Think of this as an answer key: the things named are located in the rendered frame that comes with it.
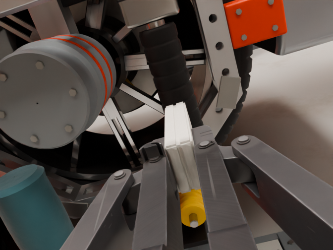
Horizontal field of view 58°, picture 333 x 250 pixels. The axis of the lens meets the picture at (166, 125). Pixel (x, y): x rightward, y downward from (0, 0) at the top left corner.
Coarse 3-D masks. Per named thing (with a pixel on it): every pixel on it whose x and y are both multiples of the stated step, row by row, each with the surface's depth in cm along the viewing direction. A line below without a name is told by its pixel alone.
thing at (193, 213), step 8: (192, 192) 65; (200, 192) 66; (184, 200) 63; (192, 200) 62; (200, 200) 63; (184, 208) 61; (192, 208) 61; (200, 208) 61; (184, 216) 62; (192, 216) 60; (200, 216) 62; (184, 224) 63; (192, 224) 59; (200, 224) 63
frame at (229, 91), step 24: (192, 0) 51; (216, 0) 46; (216, 24) 47; (216, 48) 53; (216, 72) 50; (216, 96) 52; (240, 96) 52; (216, 120) 53; (0, 168) 58; (72, 192) 62; (96, 192) 60; (72, 216) 60
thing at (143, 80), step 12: (96, 0) 70; (108, 0) 70; (72, 12) 71; (84, 12) 71; (108, 12) 71; (120, 12) 71; (108, 24) 72; (120, 24) 72; (96, 36) 69; (132, 36) 73; (132, 48) 74; (132, 72) 76; (144, 72) 76; (144, 84) 77; (120, 96) 78; (120, 108) 80; (132, 108) 80
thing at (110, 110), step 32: (0, 32) 70; (32, 32) 58; (96, 32) 58; (128, 32) 58; (128, 64) 60; (192, 64) 60; (128, 128) 66; (160, 128) 79; (32, 160) 66; (64, 160) 70; (96, 160) 73; (128, 160) 68
